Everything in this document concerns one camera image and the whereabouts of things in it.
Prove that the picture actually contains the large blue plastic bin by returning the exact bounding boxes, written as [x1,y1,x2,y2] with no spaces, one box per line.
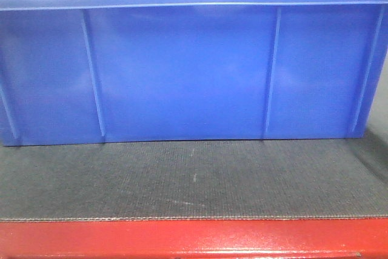
[1,0,387,146]

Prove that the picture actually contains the black conveyor belt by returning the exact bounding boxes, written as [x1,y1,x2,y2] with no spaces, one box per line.
[1,132,387,221]

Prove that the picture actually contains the red conveyor frame edge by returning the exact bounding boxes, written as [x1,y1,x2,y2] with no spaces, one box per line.
[1,218,387,258]

